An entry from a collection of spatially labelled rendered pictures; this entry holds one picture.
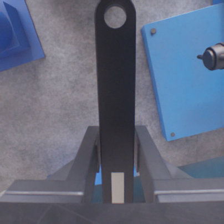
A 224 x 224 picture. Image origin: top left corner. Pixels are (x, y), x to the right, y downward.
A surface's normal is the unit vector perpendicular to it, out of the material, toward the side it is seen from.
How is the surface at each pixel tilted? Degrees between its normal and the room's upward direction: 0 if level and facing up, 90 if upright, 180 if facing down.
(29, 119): 0
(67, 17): 0
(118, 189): 0
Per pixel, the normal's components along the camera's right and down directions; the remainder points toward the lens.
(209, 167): -0.27, -0.92
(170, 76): -0.01, 0.29
